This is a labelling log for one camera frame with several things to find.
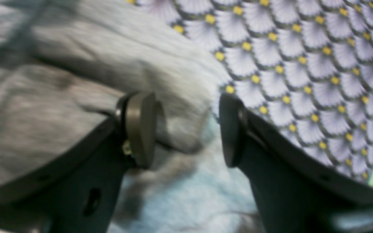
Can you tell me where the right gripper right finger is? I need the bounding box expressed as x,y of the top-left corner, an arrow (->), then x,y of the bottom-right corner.
219,93 -> 373,233

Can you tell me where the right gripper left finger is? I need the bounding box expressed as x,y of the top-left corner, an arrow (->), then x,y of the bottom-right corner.
0,92 -> 157,233

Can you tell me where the light grey T-shirt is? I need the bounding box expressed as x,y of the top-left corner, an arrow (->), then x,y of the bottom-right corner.
0,0 -> 264,233

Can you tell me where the purple fan-pattern tablecloth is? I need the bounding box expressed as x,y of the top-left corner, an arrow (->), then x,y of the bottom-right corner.
130,0 -> 373,183

